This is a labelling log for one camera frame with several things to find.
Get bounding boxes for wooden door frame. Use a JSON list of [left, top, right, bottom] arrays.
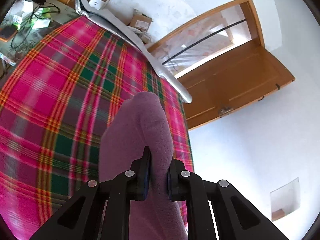
[[146, 0, 266, 78]]

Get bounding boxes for black cable bundle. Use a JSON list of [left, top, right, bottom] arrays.
[[9, 1, 61, 53]]

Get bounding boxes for small white open box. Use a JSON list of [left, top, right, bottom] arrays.
[[88, 0, 112, 11]]

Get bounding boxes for silver foil mat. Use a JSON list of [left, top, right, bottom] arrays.
[[74, 0, 193, 104]]

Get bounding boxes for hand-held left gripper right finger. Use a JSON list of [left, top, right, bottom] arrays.
[[166, 158, 289, 240]]

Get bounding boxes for wooden door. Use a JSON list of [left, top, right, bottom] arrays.
[[178, 41, 296, 131]]

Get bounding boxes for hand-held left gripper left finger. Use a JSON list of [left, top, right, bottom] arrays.
[[30, 146, 152, 240]]

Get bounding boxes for purple fleece pants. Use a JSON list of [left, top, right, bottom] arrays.
[[98, 91, 188, 240]]

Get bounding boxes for pink green plaid bed sheet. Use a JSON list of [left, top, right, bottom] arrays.
[[0, 16, 195, 240]]

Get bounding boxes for clear plastic door curtain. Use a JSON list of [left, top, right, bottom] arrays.
[[152, 5, 252, 77]]

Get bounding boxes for brown cardboard box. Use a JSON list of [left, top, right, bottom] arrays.
[[128, 13, 153, 32]]

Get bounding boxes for metal door handle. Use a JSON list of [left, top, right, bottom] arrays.
[[217, 104, 233, 117]]

